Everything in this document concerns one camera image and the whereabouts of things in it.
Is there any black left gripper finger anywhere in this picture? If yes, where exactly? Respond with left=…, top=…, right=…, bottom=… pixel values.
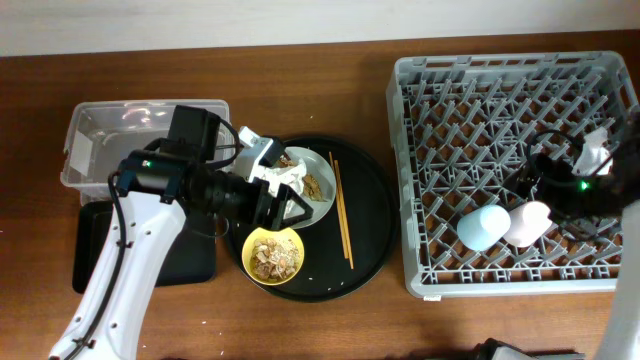
left=279, top=184, right=313, bottom=213
left=279, top=208, right=314, bottom=229

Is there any pink cup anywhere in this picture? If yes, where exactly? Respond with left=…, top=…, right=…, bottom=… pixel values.
left=503, top=201, right=552, bottom=248

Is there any light blue cup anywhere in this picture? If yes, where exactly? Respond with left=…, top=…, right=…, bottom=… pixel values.
left=456, top=205, right=511, bottom=251

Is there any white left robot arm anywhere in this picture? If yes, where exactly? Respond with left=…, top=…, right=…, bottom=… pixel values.
left=49, top=105, right=313, bottom=359

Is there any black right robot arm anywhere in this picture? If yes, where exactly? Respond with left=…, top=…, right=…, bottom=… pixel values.
left=504, top=107, right=639, bottom=359

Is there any grey dishwasher rack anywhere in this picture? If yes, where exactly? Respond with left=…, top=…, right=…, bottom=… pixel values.
left=386, top=51, right=639, bottom=300

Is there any crumpled white napkin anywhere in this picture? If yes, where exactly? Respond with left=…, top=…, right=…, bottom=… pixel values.
left=261, top=160, right=307, bottom=196

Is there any grey plate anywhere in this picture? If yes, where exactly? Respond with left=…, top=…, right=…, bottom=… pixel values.
left=285, top=147, right=336, bottom=229

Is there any yellow bowl with scraps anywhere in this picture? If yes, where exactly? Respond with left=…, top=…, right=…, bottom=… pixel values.
left=241, top=228, right=305, bottom=286

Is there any round black serving tray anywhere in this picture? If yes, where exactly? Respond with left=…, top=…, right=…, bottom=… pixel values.
left=222, top=133, right=400, bottom=304

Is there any wooden chopstick right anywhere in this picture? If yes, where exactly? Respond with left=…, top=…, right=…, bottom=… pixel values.
left=334, top=159, right=354, bottom=270

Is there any black rectangular tray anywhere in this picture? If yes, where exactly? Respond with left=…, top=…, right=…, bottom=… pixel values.
left=72, top=201, right=216, bottom=294

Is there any black object bottom edge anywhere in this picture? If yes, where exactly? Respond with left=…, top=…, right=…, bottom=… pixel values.
left=468, top=338, right=586, bottom=360

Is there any clear plastic bin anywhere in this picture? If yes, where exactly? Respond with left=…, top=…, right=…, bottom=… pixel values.
left=60, top=99, right=231, bottom=205

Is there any white label on bin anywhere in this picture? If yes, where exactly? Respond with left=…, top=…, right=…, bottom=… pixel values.
left=69, top=131, right=93, bottom=176

